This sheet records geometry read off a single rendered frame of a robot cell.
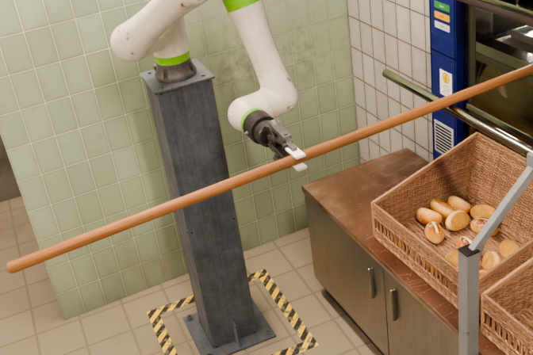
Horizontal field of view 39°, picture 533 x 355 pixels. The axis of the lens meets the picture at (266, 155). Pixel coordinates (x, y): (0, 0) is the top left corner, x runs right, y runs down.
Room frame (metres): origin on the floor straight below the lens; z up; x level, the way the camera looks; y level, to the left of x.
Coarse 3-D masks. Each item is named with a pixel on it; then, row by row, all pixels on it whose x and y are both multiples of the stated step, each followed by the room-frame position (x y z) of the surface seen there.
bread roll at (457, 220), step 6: (450, 216) 2.16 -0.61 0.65; (456, 216) 2.15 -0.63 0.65; (462, 216) 2.16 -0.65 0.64; (468, 216) 2.16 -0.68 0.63; (450, 222) 2.14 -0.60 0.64; (456, 222) 2.14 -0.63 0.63; (462, 222) 2.14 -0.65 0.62; (468, 222) 2.15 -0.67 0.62; (450, 228) 2.13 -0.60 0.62; (456, 228) 2.13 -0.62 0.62; (462, 228) 2.14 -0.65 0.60
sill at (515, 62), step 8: (480, 40) 2.43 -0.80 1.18; (488, 40) 2.42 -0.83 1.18; (496, 40) 2.41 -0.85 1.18; (480, 48) 2.41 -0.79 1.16; (488, 48) 2.37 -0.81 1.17; (496, 48) 2.34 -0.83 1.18; (504, 48) 2.33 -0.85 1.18; (512, 48) 2.32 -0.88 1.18; (488, 56) 2.37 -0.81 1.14; (496, 56) 2.33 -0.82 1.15; (504, 56) 2.29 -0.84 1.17; (512, 56) 2.26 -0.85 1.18; (520, 56) 2.24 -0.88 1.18; (528, 56) 2.23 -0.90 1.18; (512, 64) 2.25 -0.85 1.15; (520, 64) 2.22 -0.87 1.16; (528, 64) 2.18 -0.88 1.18
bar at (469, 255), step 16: (400, 80) 2.22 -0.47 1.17; (432, 96) 2.06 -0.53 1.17; (448, 112) 1.98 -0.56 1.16; (464, 112) 1.93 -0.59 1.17; (480, 128) 1.84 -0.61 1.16; (496, 128) 1.80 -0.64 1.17; (512, 144) 1.72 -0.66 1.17; (528, 160) 1.65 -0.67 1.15; (528, 176) 1.63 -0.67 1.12; (512, 192) 1.62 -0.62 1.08; (496, 224) 1.59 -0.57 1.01; (480, 240) 1.57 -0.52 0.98; (464, 256) 1.56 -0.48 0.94; (480, 256) 1.58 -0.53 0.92; (464, 272) 1.56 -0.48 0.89; (464, 288) 1.56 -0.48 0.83; (464, 304) 1.56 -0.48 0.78; (464, 320) 1.56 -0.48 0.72; (464, 336) 1.56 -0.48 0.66; (464, 352) 1.56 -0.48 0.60
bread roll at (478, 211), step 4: (472, 208) 2.20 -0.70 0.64; (476, 208) 2.19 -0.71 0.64; (480, 208) 2.18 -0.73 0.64; (484, 208) 2.18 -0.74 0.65; (488, 208) 2.17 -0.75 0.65; (492, 208) 2.16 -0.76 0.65; (472, 212) 2.18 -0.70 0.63; (476, 212) 2.17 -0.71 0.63; (480, 212) 2.17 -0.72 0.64; (484, 212) 2.16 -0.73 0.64; (488, 212) 2.15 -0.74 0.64; (492, 212) 2.14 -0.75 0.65; (472, 216) 2.18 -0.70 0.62; (476, 216) 2.16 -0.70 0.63; (480, 216) 2.15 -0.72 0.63; (484, 216) 2.15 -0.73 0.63; (488, 216) 2.14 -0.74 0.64
